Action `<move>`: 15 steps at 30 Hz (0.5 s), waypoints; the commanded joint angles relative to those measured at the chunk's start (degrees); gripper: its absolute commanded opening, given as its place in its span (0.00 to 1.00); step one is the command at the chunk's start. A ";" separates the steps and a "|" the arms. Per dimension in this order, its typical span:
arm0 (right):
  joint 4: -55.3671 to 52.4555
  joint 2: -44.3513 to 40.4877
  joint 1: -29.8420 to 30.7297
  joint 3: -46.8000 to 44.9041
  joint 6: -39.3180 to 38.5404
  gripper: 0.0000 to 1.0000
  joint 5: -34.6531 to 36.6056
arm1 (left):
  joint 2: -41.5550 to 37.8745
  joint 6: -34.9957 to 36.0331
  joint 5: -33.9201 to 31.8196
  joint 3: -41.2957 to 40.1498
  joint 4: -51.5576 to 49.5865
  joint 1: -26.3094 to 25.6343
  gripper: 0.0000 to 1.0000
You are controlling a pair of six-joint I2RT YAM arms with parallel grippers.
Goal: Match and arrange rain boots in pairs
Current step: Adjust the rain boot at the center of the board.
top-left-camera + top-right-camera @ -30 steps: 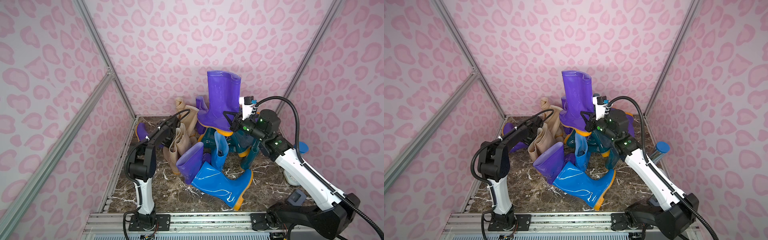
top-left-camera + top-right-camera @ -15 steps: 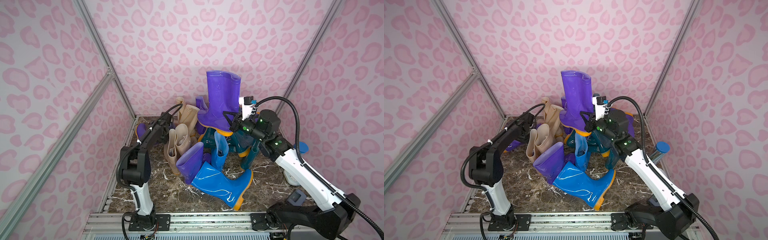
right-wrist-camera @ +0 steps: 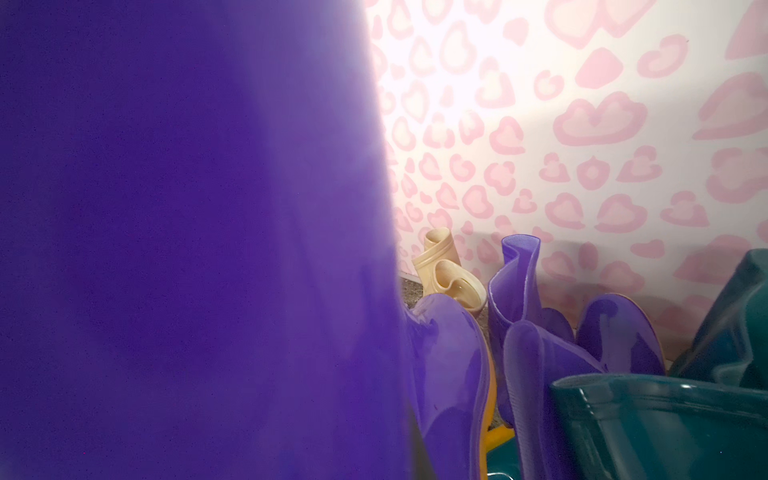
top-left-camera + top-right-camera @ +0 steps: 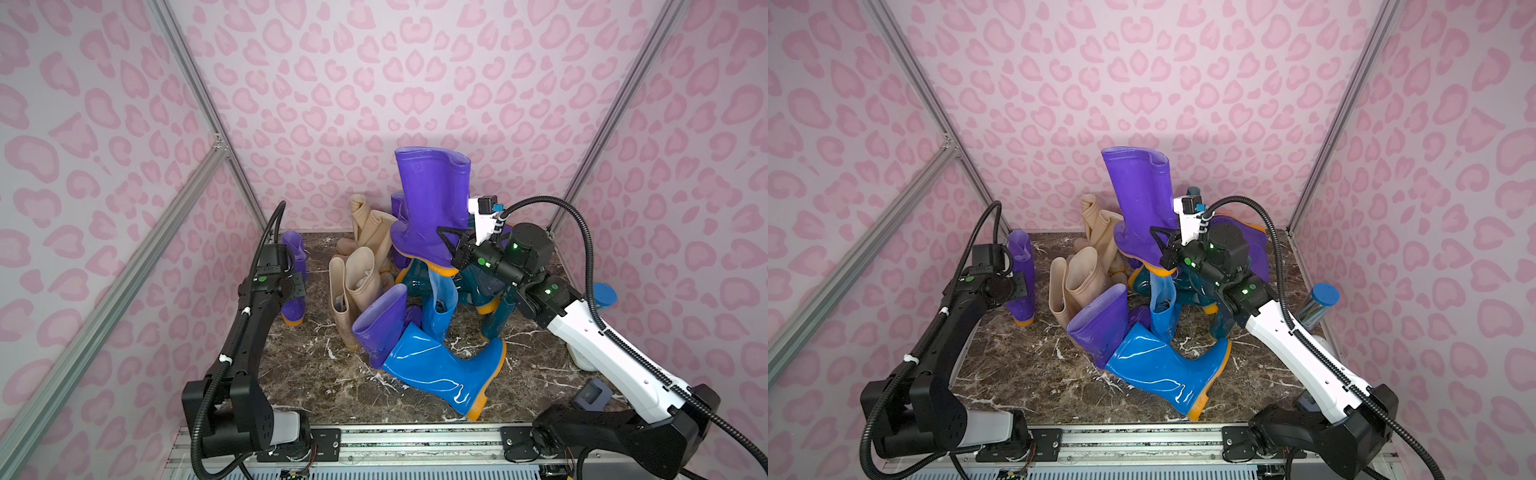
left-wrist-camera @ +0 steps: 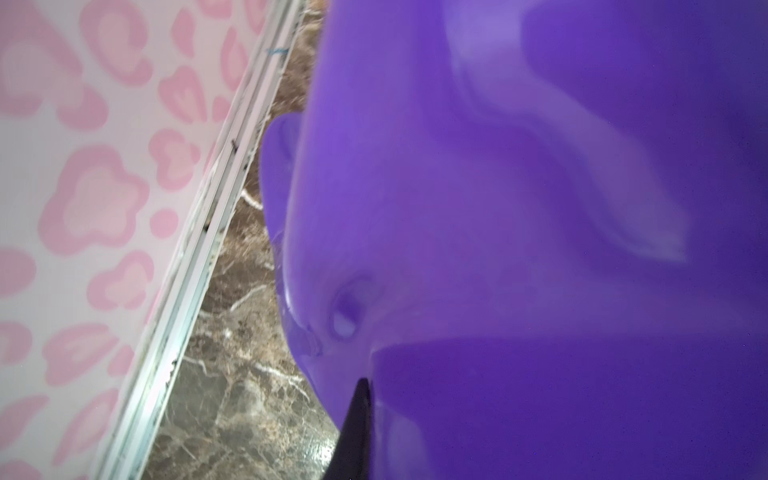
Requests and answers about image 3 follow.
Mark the dark green rain boot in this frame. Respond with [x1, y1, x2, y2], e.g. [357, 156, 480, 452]
[670, 249, 767, 390]
[551, 374, 767, 479]

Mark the dark green rain boot front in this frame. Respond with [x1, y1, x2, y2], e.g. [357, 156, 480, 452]
[551, 374, 767, 479]

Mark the purple rain boot lying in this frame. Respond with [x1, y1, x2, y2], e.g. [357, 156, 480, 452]
[487, 234, 666, 426]

